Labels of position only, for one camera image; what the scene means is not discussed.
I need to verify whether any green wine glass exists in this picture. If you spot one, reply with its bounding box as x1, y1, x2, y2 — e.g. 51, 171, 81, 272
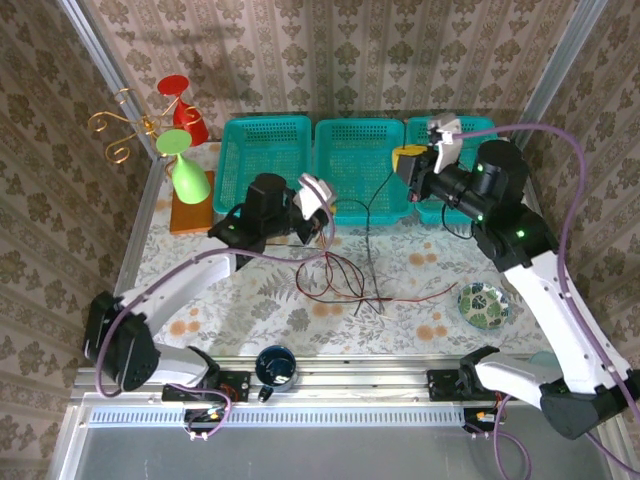
155, 128, 211, 205

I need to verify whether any bright red cable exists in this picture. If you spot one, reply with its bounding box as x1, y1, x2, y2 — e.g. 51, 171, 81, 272
295, 247, 369, 304

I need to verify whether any black cable connector block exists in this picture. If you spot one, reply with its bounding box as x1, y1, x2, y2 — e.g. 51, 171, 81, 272
183, 407, 225, 442
463, 407, 502, 437

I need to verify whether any black cable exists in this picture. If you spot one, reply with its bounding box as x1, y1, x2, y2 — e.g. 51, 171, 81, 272
329, 169, 401, 319

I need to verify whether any teal plastic basket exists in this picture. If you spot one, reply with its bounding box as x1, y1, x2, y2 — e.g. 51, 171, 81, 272
313, 118, 414, 226
405, 115, 501, 226
213, 115, 314, 219

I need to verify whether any green leaf pattern bowl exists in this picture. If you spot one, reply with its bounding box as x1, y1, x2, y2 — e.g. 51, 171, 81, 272
457, 281, 511, 331

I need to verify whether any gold wire glass rack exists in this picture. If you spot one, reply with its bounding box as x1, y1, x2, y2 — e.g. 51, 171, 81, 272
88, 88, 201, 174

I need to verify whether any thin dark cable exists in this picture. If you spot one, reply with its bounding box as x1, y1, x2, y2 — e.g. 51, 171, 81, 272
327, 252, 369, 317

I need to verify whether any dark red cable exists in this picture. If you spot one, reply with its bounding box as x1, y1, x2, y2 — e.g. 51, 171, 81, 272
384, 282, 459, 304

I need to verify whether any red wine glass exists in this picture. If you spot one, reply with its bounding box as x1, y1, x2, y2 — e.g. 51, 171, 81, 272
157, 74, 210, 147

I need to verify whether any white slotted cable duct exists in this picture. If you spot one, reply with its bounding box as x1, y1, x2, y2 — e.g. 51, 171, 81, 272
87, 405, 469, 427

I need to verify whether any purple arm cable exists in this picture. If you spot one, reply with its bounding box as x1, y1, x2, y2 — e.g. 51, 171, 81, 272
459, 122, 640, 480
94, 187, 336, 446

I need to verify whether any wooden rack base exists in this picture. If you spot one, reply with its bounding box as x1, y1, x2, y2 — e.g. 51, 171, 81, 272
169, 170, 216, 235

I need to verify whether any dark blue mug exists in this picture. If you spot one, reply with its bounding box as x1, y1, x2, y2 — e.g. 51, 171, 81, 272
254, 344, 299, 404

